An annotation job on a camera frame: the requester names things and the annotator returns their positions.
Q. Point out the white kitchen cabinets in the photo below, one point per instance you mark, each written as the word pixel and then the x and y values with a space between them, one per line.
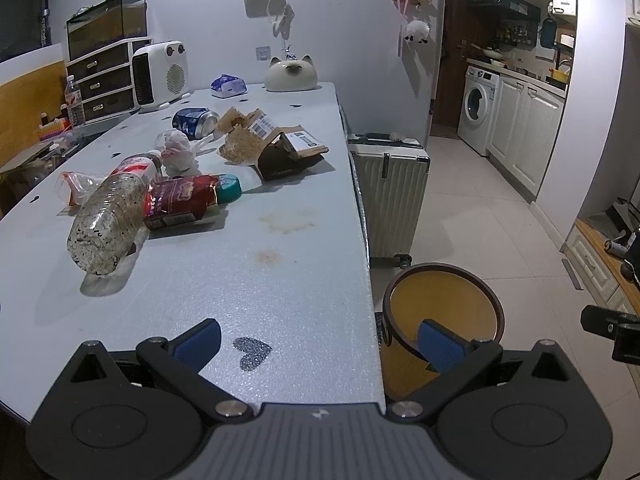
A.
pixel 526 125

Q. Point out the teal round lid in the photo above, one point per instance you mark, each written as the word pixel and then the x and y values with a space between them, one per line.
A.
pixel 228 189

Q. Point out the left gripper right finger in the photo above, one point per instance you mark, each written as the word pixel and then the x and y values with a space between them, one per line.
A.
pixel 459 363

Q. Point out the black drawer organizer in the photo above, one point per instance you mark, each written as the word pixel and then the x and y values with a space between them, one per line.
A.
pixel 105 79

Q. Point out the white space heater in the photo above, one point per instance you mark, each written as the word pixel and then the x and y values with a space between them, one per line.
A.
pixel 161 74

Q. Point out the torn cardboard box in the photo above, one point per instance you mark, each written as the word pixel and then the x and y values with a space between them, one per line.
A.
pixel 255 140

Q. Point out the standing water bottle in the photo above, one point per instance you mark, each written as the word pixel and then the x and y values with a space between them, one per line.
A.
pixel 73 100

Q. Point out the glass fish tank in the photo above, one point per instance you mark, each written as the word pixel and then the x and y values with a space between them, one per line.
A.
pixel 104 24

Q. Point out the white washing machine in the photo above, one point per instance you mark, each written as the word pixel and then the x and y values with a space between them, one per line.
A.
pixel 478 109

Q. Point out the crushed blue can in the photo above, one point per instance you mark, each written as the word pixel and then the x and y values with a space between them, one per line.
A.
pixel 195 122

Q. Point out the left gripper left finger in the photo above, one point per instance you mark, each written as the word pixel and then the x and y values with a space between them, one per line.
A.
pixel 177 364

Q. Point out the white ribbed suitcase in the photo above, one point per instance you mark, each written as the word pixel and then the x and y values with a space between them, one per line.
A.
pixel 391 174

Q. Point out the knotted white plastic bag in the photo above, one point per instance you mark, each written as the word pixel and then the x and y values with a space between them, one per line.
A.
pixel 178 154

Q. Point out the white plush sheep toy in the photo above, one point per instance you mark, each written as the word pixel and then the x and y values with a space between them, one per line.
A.
pixel 417 32

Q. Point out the cat shaped ceramic holder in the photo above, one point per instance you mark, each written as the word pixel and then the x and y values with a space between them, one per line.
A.
pixel 291 75

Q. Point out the blue tissue pack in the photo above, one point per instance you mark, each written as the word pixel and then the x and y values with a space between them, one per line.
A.
pixel 225 86

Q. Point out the clear plastic bottle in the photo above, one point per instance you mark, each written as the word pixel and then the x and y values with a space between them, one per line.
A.
pixel 107 224

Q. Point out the clear bag with orange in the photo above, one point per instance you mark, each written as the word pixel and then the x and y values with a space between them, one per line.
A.
pixel 76 188

